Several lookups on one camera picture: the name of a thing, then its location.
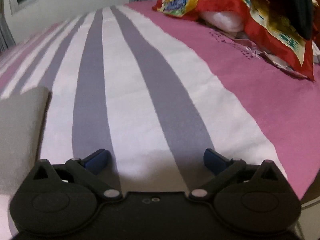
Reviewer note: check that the colourful red yellow blanket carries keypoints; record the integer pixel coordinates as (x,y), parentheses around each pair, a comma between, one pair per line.
(283,27)

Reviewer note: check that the grey left curtain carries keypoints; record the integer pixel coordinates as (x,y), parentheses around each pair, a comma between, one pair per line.
(6,38)

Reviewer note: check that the white pillow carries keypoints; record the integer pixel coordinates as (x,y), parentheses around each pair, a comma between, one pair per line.
(227,21)

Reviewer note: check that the pink grey striped bedsheet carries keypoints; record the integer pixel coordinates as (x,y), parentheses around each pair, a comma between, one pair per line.
(156,92)

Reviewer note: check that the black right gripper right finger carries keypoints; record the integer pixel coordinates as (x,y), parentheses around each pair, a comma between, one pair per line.
(256,197)

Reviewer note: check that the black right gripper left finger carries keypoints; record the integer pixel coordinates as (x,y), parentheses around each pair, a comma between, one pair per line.
(63,196)

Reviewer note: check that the grey pants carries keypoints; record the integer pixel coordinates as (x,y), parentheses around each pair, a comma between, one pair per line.
(22,117)

